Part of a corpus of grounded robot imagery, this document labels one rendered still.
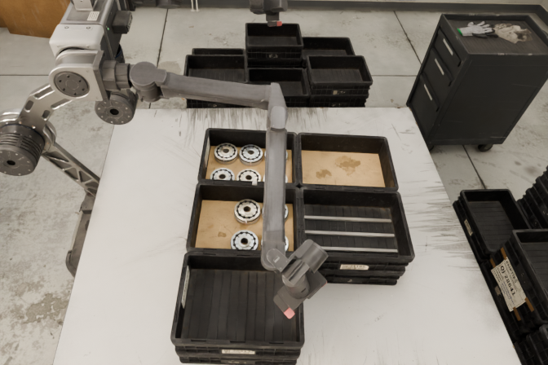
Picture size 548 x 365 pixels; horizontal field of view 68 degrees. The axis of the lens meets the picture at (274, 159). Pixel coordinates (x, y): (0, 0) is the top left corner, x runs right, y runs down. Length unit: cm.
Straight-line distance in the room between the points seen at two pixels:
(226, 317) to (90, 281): 57
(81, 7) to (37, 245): 169
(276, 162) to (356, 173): 79
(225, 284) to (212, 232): 22
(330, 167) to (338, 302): 57
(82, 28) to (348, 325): 132
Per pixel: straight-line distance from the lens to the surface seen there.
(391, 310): 169
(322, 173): 180
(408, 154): 218
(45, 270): 269
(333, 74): 290
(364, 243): 164
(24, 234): 287
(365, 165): 187
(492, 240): 261
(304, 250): 105
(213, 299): 148
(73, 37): 132
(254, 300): 148
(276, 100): 115
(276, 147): 110
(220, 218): 163
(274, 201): 106
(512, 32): 306
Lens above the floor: 220
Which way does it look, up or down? 49 degrees down
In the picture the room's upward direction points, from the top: 5 degrees clockwise
